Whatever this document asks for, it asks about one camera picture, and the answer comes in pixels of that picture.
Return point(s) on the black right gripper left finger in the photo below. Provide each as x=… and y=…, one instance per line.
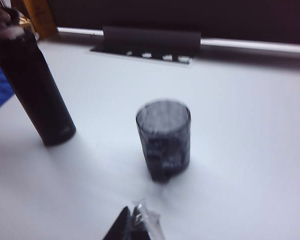
x=120, y=227

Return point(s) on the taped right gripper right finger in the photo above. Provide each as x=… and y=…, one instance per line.
x=150, y=225

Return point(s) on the black thermos with flip lid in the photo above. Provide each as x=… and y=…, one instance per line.
x=37, y=95

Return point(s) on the dark textured glass mug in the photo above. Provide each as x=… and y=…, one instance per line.
x=165, y=142

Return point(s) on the grey desk partition panel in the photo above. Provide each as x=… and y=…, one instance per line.
x=190, y=17

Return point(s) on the yellow paper bag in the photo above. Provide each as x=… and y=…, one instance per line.
x=42, y=17

